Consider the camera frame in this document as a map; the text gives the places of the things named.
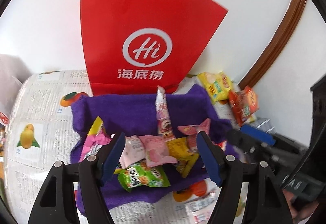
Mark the person's right hand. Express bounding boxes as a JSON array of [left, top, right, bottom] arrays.
[[284, 190, 319, 218]]

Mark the white plastic bag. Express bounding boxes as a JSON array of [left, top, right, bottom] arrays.
[[0, 53, 32, 123]]

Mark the pink red strip packet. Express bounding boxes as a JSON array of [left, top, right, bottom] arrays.
[[155, 86, 176, 141]]

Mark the yellow snack bag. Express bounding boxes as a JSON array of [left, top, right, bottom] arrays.
[[197, 71, 233, 105]]

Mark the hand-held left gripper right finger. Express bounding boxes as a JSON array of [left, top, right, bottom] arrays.
[[196, 131, 293, 224]]

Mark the purple towel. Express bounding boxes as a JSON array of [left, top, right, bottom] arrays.
[[70, 83, 237, 217]]

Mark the pink purple snack packet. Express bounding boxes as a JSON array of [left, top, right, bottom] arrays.
[[80, 130, 112, 163]]

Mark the grey checkered cloth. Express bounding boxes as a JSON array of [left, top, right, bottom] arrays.
[[251, 117, 281, 135]]

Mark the fruit print tablecloth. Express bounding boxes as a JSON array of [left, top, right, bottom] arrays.
[[0, 69, 255, 224]]

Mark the brown door frame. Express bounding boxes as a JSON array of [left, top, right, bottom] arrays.
[[237, 0, 308, 89]]

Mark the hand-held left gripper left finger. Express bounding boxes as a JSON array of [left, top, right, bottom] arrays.
[[28, 132, 126, 224]]

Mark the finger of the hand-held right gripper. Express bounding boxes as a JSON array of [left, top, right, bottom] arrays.
[[241, 124, 277, 148], [226, 128, 260, 163]]

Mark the yellow striped snack packet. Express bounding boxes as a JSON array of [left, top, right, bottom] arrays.
[[81, 116, 105, 156]]

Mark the green triangular snack packet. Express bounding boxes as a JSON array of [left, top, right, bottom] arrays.
[[118, 160, 172, 192]]

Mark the orange snack bag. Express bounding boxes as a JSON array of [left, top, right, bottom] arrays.
[[227, 86, 259, 124]]

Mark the yellow triangular snack packet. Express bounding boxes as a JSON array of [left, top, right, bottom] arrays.
[[165, 137, 200, 178]]

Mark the red paper bag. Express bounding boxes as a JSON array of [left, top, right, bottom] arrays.
[[81, 0, 229, 97]]

